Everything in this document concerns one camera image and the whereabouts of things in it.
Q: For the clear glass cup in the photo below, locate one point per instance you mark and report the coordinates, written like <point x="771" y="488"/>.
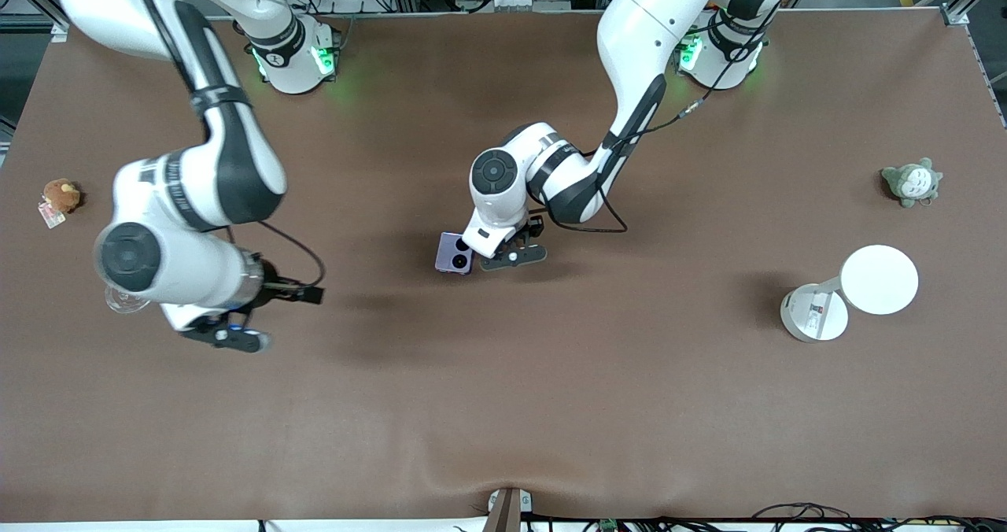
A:
<point x="122" y="302"/>

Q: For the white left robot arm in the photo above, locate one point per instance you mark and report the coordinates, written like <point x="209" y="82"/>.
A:
<point x="637" y="28"/>

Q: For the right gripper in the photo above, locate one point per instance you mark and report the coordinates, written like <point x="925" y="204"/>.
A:
<point x="277" y="286"/>

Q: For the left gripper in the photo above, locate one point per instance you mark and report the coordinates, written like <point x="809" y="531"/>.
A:
<point x="535" y="226"/>

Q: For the brown plush toy with tag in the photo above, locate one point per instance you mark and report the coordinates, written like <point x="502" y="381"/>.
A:
<point x="61" y="195"/>

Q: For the lilac folding phone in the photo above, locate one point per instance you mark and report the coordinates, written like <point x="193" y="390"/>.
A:
<point x="450" y="250"/>

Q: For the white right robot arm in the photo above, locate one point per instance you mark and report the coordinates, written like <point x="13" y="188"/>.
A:
<point x="236" y="162"/>

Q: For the white round desk lamp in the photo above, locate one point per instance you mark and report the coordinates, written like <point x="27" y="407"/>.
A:
<point x="879" y="280"/>

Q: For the metal table clamp bracket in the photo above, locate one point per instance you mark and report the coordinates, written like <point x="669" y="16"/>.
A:
<point x="507" y="510"/>

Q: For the grey Totoro plush toy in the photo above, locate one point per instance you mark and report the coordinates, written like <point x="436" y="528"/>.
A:
<point x="912" y="183"/>

